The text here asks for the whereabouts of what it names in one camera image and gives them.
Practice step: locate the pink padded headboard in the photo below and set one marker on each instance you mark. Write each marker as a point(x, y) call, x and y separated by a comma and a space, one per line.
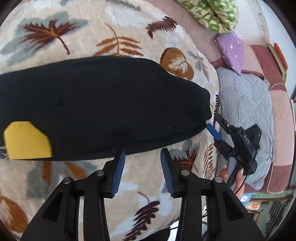
point(279, 104)

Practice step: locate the cluttered wooden side table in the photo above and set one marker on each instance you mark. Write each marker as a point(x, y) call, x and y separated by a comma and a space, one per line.
point(266, 208)

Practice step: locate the grey quilted blanket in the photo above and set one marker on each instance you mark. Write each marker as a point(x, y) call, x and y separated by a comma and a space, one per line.
point(245, 97)

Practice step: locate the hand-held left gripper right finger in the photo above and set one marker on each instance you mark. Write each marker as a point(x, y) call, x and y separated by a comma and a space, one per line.
point(167, 173)

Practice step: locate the stack of books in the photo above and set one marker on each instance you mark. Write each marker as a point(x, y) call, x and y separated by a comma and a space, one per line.
point(278, 58)

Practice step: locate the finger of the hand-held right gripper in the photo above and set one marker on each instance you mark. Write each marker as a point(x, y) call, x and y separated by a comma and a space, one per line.
point(222, 121)
point(214, 133)

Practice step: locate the black pants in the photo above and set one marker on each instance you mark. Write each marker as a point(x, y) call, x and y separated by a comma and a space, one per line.
point(104, 104)

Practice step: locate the pink bed sheet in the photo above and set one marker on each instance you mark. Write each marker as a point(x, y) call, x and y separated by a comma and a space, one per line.
point(196, 39)

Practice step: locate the leaf print blanket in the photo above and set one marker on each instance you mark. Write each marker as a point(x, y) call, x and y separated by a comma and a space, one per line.
point(92, 30)

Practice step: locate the person's right hand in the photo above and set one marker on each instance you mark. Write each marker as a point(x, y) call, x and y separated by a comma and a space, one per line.
point(240, 183)

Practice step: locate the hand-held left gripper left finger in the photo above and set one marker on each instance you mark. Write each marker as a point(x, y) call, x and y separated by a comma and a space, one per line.
point(116, 176)

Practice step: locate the green patterned quilt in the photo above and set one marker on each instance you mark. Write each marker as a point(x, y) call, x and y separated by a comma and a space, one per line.
point(212, 14)

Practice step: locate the purple pillow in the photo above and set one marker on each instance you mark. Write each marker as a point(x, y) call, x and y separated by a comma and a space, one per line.
point(232, 49)

